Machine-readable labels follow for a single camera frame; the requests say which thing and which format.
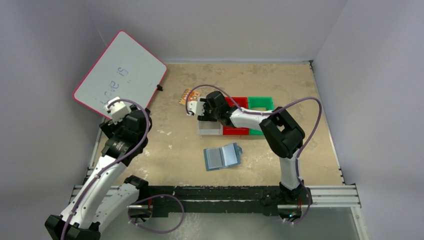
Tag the white plastic bin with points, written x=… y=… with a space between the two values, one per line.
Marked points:
x=209 y=128

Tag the red plastic bin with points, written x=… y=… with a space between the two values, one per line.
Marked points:
x=242 y=101

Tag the green plastic bin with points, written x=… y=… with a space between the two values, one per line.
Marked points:
x=260 y=103

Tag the blue card holder wallet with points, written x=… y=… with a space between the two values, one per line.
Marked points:
x=231 y=156

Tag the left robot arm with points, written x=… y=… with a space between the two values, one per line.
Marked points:
x=92 y=210

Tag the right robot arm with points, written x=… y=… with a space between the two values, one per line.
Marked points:
x=283 y=134

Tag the orange spiral notebook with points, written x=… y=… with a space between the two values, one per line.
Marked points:
x=189 y=95

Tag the pink-framed whiteboard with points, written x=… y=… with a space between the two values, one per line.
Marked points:
x=126 y=70

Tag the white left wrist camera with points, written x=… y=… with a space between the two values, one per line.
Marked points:
x=117 y=109

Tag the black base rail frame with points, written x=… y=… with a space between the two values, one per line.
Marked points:
x=263 y=199

